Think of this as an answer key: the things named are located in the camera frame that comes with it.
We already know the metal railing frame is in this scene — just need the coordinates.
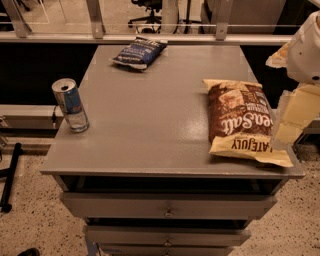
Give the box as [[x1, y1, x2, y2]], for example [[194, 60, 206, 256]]
[[0, 0, 299, 45]]

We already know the black shoe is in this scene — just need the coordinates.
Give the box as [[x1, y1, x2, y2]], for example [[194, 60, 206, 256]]
[[17, 248, 40, 256]]

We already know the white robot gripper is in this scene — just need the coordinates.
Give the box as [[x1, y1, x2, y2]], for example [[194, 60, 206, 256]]
[[266, 11, 320, 150]]

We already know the bottom grey drawer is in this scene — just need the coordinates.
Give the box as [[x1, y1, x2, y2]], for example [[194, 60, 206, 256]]
[[100, 244, 233, 256]]

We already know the blue chip bag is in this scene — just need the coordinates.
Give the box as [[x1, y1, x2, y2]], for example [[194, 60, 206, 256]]
[[112, 37, 167, 70]]

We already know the brown chip bag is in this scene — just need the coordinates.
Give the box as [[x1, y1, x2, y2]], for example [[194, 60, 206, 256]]
[[203, 79, 293, 167]]

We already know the black office chair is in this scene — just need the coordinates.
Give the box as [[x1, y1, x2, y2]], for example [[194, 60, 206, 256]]
[[128, 0, 162, 33]]

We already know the grey drawer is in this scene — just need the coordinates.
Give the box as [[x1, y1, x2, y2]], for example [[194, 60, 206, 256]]
[[100, 244, 233, 256], [61, 193, 277, 220], [84, 226, 251, 247]]

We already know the middle grey drawer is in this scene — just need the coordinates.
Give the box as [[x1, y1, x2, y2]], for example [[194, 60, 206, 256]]
[[84, 226, 251, 247]]

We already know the black metal stand leg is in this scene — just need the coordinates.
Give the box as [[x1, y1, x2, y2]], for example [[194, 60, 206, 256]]
[[0, 143, 23, 213]]

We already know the grey drawer cabinet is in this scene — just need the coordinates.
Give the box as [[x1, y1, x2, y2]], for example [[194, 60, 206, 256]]
[[39, 44, 306, 256]]

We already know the top grey drawer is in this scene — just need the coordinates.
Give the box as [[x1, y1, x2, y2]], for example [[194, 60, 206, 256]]
[[61, 193, 277, 220]]

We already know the blue silver energy drink can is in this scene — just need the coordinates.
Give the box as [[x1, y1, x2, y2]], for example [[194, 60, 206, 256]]
[[52, 78, 89, 132]]

